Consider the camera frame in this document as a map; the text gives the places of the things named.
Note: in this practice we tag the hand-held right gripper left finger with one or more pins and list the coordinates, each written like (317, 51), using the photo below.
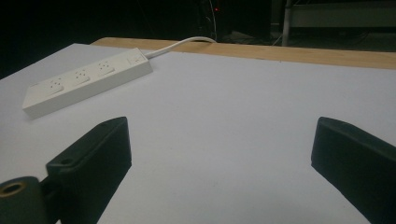
(93, 165)

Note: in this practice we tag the metal stand pole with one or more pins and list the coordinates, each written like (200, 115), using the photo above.
(286, 23)

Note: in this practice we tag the white power strip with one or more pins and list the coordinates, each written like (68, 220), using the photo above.
(84, 81)

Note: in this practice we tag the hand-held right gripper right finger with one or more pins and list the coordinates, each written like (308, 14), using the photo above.
(355, 158)

